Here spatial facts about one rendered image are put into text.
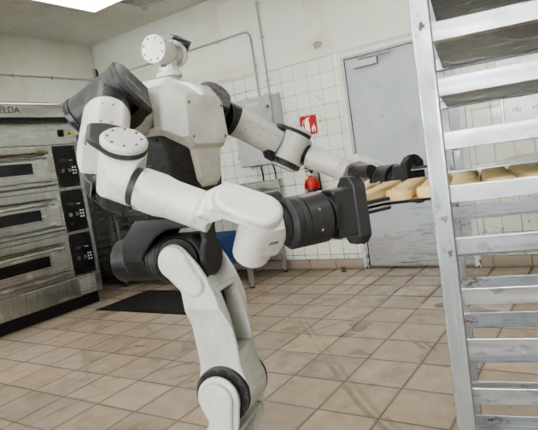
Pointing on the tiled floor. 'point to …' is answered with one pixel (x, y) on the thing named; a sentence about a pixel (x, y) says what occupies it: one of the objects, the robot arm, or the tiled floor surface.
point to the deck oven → (32, 219)
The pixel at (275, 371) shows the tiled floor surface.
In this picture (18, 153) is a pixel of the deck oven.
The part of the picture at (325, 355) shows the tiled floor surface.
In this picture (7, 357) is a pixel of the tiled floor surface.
